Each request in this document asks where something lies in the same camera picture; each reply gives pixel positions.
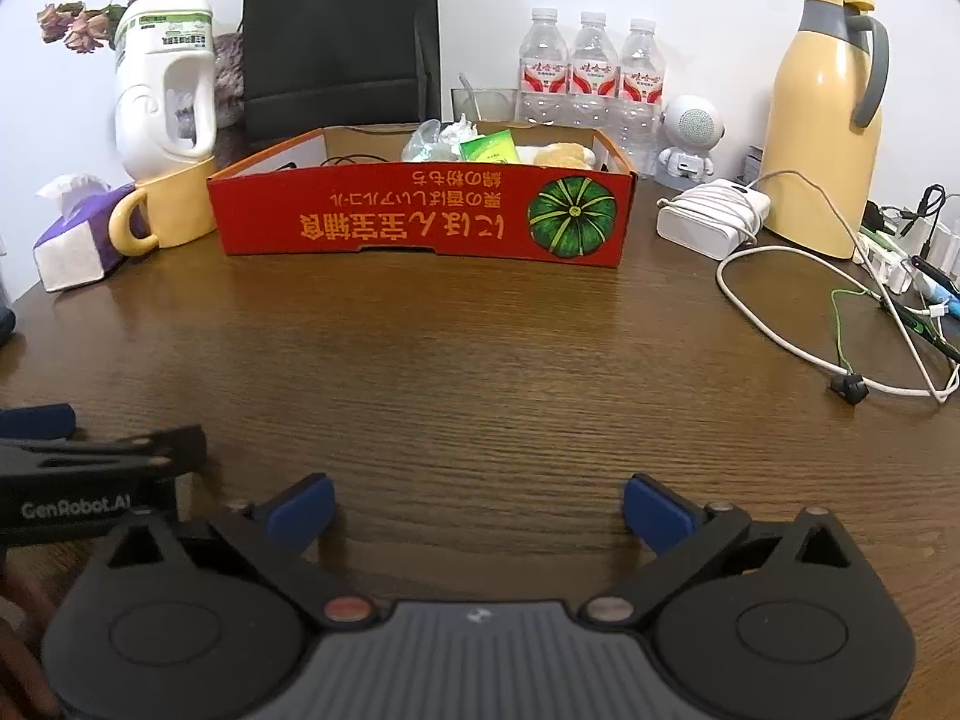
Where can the white plastic bag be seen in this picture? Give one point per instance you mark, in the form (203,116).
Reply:
(421,144)

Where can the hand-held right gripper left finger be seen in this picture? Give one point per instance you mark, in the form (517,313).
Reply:
(304,511)

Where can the black earbud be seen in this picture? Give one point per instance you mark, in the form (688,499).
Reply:
(849,388)

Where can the white robot speaker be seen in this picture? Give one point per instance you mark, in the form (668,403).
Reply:
(690,124)

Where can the black paper bag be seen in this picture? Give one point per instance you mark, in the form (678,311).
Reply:
(337,37)

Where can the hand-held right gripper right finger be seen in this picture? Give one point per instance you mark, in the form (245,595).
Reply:
(660,514)

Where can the person's left hand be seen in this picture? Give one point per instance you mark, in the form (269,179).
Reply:
(22,637)

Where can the dried flower bouquet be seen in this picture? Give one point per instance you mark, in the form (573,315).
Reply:
(86,22)

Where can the yellow mug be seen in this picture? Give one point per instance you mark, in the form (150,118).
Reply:
(180,202)

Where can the white plug adapter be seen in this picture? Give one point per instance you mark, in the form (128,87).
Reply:
(945,247)

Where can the purple tissue box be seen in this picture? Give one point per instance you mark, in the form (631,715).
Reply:
(71,251)

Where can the white power strip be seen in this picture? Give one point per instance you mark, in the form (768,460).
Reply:
(889,266)

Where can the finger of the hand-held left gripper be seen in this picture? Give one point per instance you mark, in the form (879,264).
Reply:
(135,450)
(37,420)

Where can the white detergent jug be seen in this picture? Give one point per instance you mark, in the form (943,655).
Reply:
(150,127)

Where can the green packet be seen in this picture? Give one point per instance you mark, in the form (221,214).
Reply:
(487,148)

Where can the clear glass cup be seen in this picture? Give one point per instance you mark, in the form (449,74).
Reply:
(495,105)

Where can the white and yellow plush toy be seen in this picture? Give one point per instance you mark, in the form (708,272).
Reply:
(562,155)

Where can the grey adapter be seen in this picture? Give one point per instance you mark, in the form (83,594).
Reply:
(752,163)

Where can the yellow thermos jug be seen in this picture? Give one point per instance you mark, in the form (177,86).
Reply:
(817,127)

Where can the red cardboard box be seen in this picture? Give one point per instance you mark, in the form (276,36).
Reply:
(375,217)

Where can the clear plastic spoon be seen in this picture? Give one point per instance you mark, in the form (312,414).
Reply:
(469,94)

